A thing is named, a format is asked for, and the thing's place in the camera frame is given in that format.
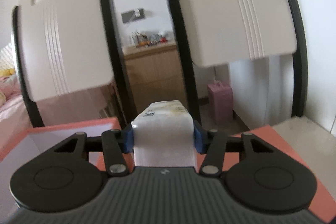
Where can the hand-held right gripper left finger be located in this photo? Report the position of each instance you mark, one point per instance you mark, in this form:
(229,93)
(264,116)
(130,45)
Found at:
(127,140)

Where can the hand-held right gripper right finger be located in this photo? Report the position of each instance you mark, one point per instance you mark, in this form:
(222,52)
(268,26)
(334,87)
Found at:
(199,138)

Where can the white tissue packet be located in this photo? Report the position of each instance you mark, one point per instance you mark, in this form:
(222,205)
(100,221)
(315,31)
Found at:
(164,134)

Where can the salmon cardboard box base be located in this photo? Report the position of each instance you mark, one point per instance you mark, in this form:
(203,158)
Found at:
(52,132)

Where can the pink Josiny shoe box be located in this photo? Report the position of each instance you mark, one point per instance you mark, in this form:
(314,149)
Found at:
(288,161)

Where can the pink suitcase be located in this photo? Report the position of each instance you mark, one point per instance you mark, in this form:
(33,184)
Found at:
(220,102)

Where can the wooden cabinet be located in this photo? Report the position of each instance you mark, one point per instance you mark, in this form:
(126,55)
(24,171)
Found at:
(152,74)

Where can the white desk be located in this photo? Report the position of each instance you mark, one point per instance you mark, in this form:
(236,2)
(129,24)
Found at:
(302,134)

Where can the small items on cabinet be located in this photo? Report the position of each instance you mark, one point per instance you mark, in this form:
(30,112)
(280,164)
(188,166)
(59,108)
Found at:
(148,39)

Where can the bed with pink sheet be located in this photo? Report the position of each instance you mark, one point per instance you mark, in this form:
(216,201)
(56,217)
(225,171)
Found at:
(13,116)

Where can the pink blanket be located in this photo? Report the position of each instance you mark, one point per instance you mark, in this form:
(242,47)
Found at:
(8,85)

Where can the yellow pillow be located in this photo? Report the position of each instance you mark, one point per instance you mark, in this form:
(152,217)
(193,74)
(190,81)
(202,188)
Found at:
(6,72)

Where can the quilted beige headboard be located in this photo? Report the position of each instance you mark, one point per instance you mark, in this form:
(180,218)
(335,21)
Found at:
(6,56)

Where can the white chair on right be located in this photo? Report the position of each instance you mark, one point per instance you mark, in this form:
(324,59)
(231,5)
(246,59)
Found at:
(320,43)

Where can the beige chair with black frame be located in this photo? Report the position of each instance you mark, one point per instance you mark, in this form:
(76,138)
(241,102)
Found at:
(71,35)
(231,3)

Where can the grey wall switch panel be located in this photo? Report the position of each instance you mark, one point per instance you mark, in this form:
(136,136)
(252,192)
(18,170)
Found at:
(130,16)

